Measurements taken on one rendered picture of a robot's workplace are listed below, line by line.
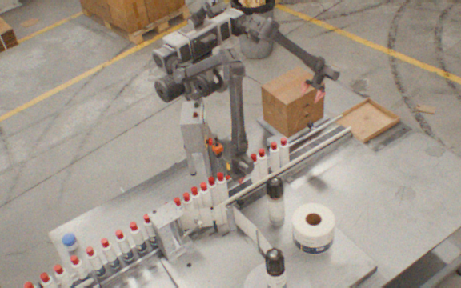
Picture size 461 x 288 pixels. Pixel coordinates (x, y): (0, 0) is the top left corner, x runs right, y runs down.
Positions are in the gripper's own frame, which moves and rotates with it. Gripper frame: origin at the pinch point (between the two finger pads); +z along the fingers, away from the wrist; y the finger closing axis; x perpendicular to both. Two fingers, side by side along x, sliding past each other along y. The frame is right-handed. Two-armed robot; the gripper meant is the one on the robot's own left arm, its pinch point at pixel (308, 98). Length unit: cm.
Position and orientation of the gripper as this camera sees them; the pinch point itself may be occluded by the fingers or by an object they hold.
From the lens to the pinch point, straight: 279.5
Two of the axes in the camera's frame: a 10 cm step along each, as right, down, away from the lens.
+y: 6.8, 4.6, -5.7
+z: -3.9, 8.8, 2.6
